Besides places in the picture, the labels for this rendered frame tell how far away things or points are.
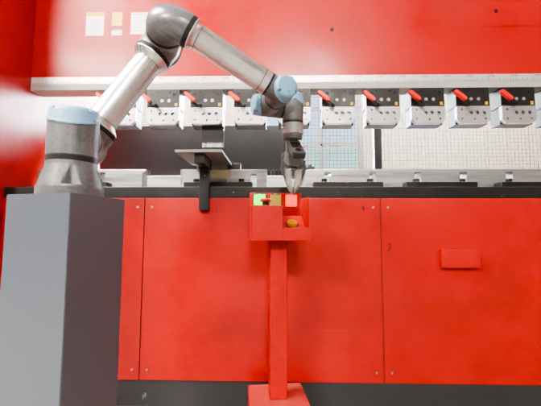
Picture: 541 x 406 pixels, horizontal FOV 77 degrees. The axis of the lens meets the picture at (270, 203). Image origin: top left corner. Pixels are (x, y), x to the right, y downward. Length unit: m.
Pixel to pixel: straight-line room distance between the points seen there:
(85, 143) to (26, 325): 0.43
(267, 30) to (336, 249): 1.05
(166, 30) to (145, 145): 1.24
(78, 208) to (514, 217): 1.54
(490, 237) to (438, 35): 0.93
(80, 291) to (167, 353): 0.72
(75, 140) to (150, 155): 1.31
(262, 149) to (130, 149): 0.82
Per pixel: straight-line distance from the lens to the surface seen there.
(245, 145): 2.11
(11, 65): 1.93
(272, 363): 1.28
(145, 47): 1.18
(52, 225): 0.88
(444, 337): 1.59
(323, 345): 1.47
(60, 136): 0.95
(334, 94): 1.64
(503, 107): 1.88
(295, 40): 1.74
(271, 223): 1.15
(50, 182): 0.92
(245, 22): 1.79
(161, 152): 2.21
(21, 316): 0.95
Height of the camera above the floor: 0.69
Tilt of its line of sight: 5 degrees up
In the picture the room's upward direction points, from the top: straight up
